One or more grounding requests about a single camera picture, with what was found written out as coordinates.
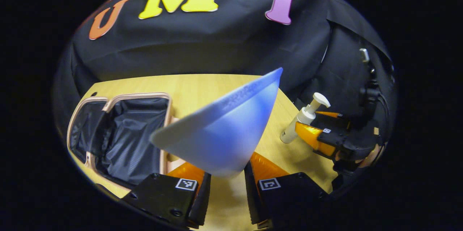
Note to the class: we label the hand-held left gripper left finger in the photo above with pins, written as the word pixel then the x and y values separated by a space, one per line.
pixel 200 202

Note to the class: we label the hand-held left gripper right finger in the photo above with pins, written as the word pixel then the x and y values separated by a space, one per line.
pixel 251 195

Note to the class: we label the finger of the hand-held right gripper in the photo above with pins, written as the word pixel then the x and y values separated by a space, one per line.
pixel 325 137
pixel 334 120

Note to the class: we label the white pump bottle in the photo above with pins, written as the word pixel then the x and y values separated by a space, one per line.
pixel 300 120

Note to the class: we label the pink suitcase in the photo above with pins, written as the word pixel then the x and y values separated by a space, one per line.
pixel 134 133

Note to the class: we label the black backdrop cloth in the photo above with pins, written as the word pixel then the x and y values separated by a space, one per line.
pixel 217 43

